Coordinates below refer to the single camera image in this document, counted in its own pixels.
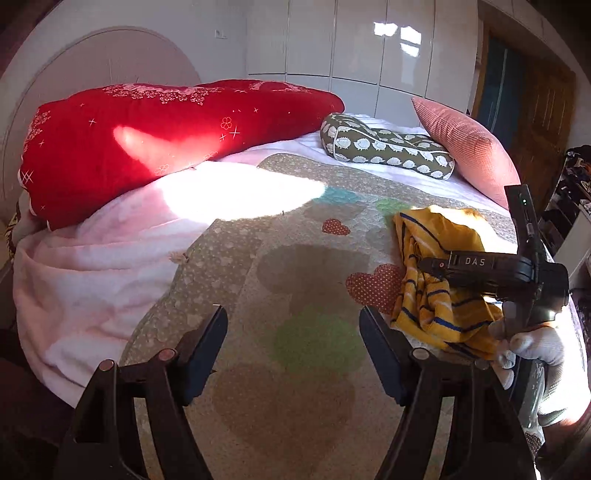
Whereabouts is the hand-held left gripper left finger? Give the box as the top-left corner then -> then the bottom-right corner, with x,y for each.
54,305 -> 229,480

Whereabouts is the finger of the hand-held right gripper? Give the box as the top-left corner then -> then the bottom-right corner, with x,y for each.
443,276 -> 513,298
417,251 -> 525,280

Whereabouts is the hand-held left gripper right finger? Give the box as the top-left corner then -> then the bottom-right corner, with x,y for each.
359,305 -> 539,480

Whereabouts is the yellow striped sweater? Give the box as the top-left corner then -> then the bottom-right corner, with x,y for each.
392,205 -> 509,361

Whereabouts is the person's right hand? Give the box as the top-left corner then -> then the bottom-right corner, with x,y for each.
488,318 -> 580,428

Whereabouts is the cluttered white shelf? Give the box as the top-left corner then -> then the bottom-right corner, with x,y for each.
540,145 -> 591,287

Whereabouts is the beige heart patterned bedspread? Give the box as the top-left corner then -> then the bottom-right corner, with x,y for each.
120,152 -> 587,480

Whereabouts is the pink fleece blanket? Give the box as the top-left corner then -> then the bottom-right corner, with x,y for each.
13,152 -> 326,409

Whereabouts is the green hedgehog print pillow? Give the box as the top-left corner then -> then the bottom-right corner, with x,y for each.
320,113 -> 455,181

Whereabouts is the brown wooden door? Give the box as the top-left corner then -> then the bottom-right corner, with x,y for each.
471,23 -> 578,208

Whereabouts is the white bed sheet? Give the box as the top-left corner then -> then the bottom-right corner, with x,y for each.
222,113 -> 511,215

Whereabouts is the red embroidered quilt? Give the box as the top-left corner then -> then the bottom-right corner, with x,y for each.
18,79 -> 345,232

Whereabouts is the white glossy wardrobe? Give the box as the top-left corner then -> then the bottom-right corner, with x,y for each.
245,0 -> 481,127

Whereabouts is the white round headboard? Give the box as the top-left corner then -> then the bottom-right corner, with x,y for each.
0,25 -> 201,195

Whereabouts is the pink corduroy pillow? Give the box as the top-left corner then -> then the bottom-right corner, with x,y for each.
411,96 -> 522,210

